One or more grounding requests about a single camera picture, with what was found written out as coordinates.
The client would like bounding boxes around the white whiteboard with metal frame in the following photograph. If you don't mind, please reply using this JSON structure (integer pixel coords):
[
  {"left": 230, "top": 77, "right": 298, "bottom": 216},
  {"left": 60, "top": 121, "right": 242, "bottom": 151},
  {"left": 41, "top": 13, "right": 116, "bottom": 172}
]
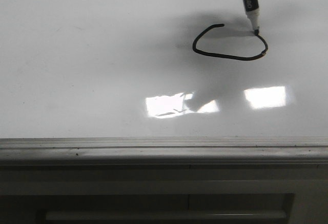
[{"left": 1, "top": 0, "right": 327, "bottom": 165}]

